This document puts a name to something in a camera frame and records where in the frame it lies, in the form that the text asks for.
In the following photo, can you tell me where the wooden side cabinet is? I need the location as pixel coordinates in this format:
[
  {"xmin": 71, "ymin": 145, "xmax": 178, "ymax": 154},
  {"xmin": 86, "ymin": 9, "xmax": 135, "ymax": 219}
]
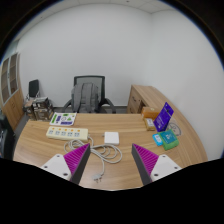
[{"xmin": 127, "ymin": 84, "xmax": 168, "ymax": 115}]

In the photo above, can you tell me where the green box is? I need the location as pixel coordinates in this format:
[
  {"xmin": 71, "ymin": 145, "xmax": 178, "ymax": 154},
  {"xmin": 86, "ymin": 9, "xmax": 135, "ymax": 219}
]
[{"xmin": 158, "ymin": 129, "xmax": 180, "ymax": 151}]

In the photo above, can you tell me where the dark printed cardboard box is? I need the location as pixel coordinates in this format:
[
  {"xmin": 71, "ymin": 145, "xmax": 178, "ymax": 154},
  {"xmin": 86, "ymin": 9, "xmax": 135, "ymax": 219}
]
[
  {"xmin": 23, "ymin": 101, "xmax": 37, "ymax": 121},
  {"xmin": 34, "ymin": 101, "xmax": 55, "ymax": 121},
  {"xmin": 33, "ymin": 96, "xmax": 51, "ymax": 106}
]

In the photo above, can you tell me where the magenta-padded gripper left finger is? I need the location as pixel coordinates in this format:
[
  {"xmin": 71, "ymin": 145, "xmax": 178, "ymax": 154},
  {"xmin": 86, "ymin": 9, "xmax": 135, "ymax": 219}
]
[{"xmin": 40, "ymin": 143, "xmax": 92, "ymax": 186}]

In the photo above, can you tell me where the white power strip cable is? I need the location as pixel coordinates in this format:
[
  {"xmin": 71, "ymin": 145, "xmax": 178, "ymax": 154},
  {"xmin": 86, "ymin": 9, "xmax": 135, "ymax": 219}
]
[{"xmin": 63, "ymin": 134, "xmax": 124, "ymax": 184}]

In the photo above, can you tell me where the purple packaging pouch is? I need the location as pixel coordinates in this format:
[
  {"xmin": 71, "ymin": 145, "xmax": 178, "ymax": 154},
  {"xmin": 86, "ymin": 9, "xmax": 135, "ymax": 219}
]
[{"xmin": 153, "ymin": 101, "xmax": 175, "ymax": 133}]

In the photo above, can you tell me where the small black chair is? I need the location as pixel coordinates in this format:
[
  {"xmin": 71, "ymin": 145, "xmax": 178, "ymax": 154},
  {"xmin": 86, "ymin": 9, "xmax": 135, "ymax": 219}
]
[{"xmin": 28, "ymin": 79, "xmax": 41, "ymax": 100}]

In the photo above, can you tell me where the white block charger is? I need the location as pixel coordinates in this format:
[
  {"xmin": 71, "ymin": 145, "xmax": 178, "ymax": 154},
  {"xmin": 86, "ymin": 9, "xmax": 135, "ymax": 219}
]
[{"xmin": 103, "ymin": 131, "xmax": 121, "ymax": 146}]

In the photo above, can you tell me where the cream power strip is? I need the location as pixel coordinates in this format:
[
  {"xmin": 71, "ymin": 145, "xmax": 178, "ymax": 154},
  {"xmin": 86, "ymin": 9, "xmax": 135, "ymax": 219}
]
[{"xmin": 45, "ymin": 125, "xmax": 90, "ymax": 142}]

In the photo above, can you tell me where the grey backpack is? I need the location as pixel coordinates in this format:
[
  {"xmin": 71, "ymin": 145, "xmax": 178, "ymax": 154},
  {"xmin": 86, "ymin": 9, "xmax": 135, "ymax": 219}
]
[{"xmin": 70, "ymin": 82, "xmax": 101, "ymax": 114}]

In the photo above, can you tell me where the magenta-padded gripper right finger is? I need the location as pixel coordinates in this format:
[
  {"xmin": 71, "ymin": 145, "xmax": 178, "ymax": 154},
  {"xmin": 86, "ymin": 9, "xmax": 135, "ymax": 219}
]
[{"xmin": 131, "ymin": 143, "xmax": 183, "ymax": 186}]

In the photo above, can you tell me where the dark chair at table edge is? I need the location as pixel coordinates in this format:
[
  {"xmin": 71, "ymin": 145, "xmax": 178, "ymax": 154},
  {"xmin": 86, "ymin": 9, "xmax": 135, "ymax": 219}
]
[{"xmin": 0, "ymin": 112, "xmax": 16, "ymax": 160}]

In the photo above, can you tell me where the black mesh office chair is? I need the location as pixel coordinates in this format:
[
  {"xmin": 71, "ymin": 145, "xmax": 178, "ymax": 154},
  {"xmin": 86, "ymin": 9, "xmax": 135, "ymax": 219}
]
[{"xmin": 61, "ymin": 75, "xmax": 117, "ymax": 115}]

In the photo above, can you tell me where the small tan box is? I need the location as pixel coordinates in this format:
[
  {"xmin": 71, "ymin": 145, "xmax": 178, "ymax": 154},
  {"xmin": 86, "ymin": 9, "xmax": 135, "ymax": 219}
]
[{"xmin": 143, "ymin": 117, "xmax": 157, "ymax": 132}]

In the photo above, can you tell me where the white printed sticker sheet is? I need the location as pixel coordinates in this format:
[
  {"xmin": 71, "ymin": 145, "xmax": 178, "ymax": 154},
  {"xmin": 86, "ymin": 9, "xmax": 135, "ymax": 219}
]
[{"xmin": 49, "ymin": 112, "xmax": 78, "ymax": 127}]

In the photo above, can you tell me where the small blue box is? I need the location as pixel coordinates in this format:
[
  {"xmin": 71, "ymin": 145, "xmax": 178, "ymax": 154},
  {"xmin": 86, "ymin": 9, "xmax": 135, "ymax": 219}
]
[{"xmin": 152, "ymin": 133, "xmax": 165, "ymax": 147}]

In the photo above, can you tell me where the clear round disc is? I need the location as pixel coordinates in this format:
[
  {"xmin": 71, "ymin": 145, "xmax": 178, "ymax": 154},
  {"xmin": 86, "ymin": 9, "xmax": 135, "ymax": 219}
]
[{"xmin": 167, "ymin": 121, "xmax": 183, "ymax": 137}]

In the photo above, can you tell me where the orange cardboard box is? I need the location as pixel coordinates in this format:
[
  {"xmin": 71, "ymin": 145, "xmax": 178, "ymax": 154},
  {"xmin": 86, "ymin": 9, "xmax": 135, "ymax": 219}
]
[{"xmin": 140, "ymin": 106, "xmax": 161, "ymax": 121}]

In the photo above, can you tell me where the wooden shelf unit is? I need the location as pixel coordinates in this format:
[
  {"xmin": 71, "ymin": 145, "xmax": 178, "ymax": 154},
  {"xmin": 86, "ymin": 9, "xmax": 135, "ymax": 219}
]
[{"xmin": 0, "ymin": 52, "xmax": 26, "ymax": 132}]

